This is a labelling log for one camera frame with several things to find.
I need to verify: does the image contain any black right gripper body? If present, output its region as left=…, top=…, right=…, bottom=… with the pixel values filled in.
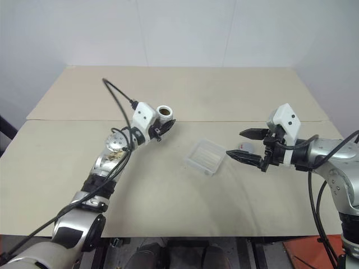
left=260, top=128, right=287, bottom=173

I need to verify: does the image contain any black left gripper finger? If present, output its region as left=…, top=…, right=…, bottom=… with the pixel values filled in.
left=162, top=119, right=177, bottom=133

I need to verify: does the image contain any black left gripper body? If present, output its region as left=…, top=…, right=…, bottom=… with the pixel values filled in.
left=148, top=122, right=167, bottom=142

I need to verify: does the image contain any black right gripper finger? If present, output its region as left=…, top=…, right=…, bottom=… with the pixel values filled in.
left=225, top=149, right=264, bottom=169
left=238, top=128, right=268, bottom=141

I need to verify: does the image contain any silver can with red label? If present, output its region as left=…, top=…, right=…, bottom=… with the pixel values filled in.
left=155, top=104, right=174, bottom=127

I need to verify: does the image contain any clear plastic tray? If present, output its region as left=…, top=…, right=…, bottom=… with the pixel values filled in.
left=182, top=137, right=227, bottom=177

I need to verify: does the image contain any orange floor mat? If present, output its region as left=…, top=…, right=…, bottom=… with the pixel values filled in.
left=282, top=234, right=346, bottom=269

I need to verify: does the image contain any dark rounded shape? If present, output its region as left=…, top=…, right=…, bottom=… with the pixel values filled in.
left=131, top=243, right=164, bottom=269

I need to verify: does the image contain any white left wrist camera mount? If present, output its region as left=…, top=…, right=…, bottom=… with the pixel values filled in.
left=131, top=102, right=158, bottom=144

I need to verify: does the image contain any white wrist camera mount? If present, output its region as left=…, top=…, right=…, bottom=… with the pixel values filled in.
left=131, top=102, right=158, bottom=144
left=265, top=103, right=302, bottom=165

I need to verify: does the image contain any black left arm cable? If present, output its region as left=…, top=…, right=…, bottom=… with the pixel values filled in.
left=0, top=78, right=139, bottom=260

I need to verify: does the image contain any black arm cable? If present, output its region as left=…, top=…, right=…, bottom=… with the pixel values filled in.
left=274, top=131, right=359, bottom=269
left=0, top=78, right=139, bottom=260

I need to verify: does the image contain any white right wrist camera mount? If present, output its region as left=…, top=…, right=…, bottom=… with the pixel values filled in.
left=265, top=103, right=302, bottom=165

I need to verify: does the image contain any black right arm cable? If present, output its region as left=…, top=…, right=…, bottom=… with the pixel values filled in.
left=274, top=131, right=359, bottom=269

